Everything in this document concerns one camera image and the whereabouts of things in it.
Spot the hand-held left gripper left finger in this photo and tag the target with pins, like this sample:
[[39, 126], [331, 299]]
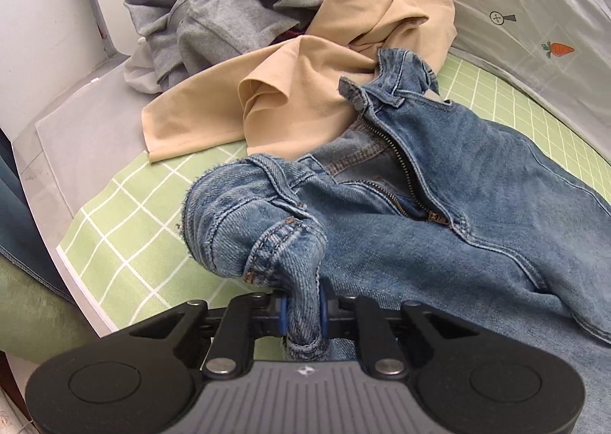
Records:
[[282, 314]]

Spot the grey sweatshirt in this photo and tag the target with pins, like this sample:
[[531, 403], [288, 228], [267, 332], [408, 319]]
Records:
[[219, 28]]

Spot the beige shirt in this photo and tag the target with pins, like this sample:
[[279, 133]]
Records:
[[286, 81]]

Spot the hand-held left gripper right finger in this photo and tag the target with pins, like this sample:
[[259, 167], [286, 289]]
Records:
[[324, 314]]

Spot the green cushion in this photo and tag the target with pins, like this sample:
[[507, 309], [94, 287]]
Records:
[[33, 314]]

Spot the white cloth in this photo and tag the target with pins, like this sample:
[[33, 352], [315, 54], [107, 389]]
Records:
[[141, 74]]

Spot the blue denim jeans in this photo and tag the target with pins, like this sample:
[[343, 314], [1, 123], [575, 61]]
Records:
[[477, 205]]

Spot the white board panel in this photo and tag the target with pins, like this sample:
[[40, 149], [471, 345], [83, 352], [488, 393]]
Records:
[[47, 33]]

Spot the person's denim-clad leg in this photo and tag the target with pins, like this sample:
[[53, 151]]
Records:
[[24, 224]]

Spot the green checked mat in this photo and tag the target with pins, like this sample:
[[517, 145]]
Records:
[[119, 233]]

